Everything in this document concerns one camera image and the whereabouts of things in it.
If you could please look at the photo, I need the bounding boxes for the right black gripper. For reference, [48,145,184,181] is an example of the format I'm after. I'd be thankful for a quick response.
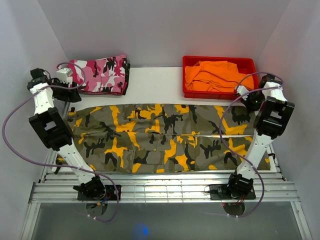
[240,91,265,113]

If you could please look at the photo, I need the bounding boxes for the yellow camouflage trousers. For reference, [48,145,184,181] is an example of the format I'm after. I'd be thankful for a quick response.
[66,103,256,174]

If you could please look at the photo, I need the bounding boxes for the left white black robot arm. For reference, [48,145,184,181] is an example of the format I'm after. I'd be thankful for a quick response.
[27,68,106,200]

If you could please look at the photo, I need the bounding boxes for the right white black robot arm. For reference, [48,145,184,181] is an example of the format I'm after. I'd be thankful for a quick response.
[225,73,295,200]

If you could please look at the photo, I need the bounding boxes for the pink camouflage folded trousers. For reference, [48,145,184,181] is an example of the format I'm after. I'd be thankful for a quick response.
[67,54,131,96]

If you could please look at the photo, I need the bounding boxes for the red plastic bin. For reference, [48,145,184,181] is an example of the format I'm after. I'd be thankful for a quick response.
[182,55,256,100]

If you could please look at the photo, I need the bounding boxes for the orange cloth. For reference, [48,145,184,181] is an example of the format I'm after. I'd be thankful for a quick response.
[184,61,254,93]

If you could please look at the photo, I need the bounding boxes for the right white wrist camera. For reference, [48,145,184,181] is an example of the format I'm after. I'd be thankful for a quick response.
[234,85,250,96]

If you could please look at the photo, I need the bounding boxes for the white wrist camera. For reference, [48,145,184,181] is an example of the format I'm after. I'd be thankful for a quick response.
[56,67,73,86]
[234,85,250,96]

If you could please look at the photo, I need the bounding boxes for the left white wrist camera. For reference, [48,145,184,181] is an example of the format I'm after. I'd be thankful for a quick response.
[56,67,73,86]

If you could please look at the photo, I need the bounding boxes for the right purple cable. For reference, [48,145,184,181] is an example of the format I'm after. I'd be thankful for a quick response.
[201,71,285,219]

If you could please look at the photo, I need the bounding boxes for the purple cable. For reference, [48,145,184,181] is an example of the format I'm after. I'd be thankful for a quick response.
[1,61,121,224]
[201,71,285,219]

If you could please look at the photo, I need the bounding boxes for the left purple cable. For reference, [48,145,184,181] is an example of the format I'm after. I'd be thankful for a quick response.
[1,61,121,224]

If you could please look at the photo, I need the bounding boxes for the aluminium rail frame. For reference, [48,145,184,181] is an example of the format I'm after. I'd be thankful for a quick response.
[20,147,312,240]

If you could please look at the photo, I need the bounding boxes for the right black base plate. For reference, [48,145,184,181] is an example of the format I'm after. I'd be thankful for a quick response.
[204,184,256,201]

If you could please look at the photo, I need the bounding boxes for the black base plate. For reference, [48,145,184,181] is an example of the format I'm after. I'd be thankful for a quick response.
[76,184,122,201]
[204,184,256,201]

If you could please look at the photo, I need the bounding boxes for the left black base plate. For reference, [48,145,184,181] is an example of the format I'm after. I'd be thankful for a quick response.
[76,184,122,201]

